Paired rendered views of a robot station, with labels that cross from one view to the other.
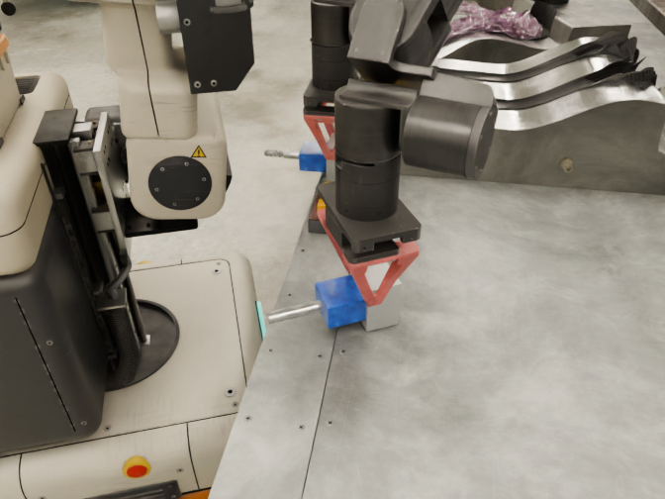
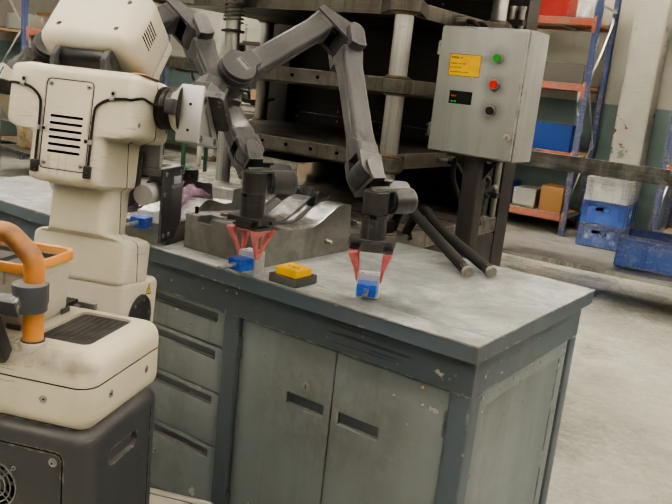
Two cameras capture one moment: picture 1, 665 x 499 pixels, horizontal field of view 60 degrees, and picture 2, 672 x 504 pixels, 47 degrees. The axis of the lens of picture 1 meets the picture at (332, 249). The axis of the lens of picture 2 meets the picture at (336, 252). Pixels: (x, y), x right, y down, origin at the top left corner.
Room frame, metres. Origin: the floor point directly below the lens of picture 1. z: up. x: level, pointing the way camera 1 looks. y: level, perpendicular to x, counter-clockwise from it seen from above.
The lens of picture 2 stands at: (-0.21, 1.50, 1.27)
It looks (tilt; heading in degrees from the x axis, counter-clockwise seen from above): 13 degrees down; 296
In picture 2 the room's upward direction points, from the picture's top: 6 degrees clockwise
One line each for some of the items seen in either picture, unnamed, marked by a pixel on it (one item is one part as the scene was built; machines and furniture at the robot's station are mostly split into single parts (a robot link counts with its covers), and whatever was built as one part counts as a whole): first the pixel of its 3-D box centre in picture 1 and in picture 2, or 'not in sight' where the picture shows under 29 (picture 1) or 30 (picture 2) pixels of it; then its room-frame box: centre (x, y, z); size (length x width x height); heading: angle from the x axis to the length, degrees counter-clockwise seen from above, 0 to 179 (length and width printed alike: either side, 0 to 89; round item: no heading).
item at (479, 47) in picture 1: (475, 39); (172, 206); (1.20, -0.29, 0.86); 0.50 x 0.26 x 0.11; 98
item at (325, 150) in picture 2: not in sight; (316, 154); (1.27, -1.29, 0.96); 1.29 x 0.83 x 0.18; 171
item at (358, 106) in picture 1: (375, 124); (378, 202); (0.44, -0.04, 1.02); 0.07 x 0.06 x 0.07; 63
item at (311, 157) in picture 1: (308, 155); (237, 264); (0.74, 0.03, 0.83); 0.13 x 0.05 x 0.05; 81
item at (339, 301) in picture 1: (331, 303); (366, 289); (0.43, 0.00, 0.83); 0.13 x 0.05 x 0.05; 109
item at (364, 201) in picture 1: (366, 186); (373, 229); (0.44, -0.03, 0.95); 0.10 x 0.07 x 0.07; 19
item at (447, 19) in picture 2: not in sight; (328, 29); (1.27, -1.28, 1.45); 1.29 x 0.82 x 0.19; 171
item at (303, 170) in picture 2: not in sight; (308, 177); (1.24, -1.20, 0.87); 0.50 x 0.27 x 0.17; 81
